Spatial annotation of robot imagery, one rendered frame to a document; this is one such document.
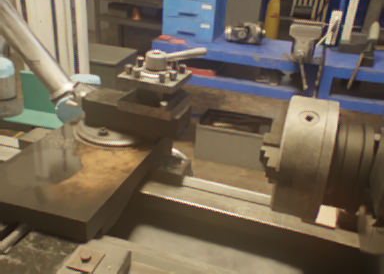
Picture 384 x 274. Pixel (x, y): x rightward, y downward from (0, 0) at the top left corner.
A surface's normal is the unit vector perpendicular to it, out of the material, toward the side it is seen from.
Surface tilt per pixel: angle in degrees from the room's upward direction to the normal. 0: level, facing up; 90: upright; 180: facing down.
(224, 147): 90
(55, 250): 0
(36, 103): 90
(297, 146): 55
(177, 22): 90
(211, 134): 90
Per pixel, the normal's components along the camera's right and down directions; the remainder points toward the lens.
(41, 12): -0.25, 0.39
